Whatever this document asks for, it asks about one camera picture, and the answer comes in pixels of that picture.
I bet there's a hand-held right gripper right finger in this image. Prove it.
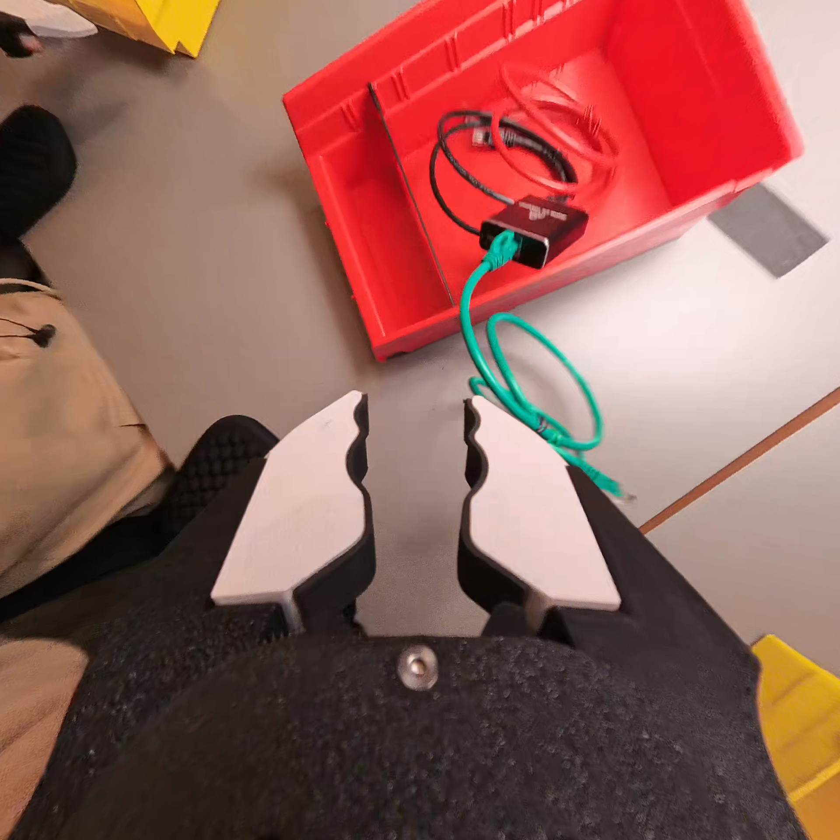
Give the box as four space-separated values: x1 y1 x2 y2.
457 394 623 634

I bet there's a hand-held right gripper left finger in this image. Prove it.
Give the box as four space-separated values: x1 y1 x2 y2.
210 390 378 634

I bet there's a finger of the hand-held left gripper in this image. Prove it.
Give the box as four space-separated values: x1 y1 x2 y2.
26 5 101 39

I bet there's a green ethernet cable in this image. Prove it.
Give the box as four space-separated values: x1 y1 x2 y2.
459 230 636 505

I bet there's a black ethernet adapter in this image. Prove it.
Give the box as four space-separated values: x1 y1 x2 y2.
479 195 589 270

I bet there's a red ethernet cable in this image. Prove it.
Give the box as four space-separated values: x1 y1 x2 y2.
489 62 621 191

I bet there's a black ethernet cable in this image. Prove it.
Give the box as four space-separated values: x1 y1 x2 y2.
430 110 578 237

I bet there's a red plastic bin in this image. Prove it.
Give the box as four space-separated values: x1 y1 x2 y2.
282 0 805 362

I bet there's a person's beige hoodie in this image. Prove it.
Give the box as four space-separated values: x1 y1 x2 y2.
0 279 175 834

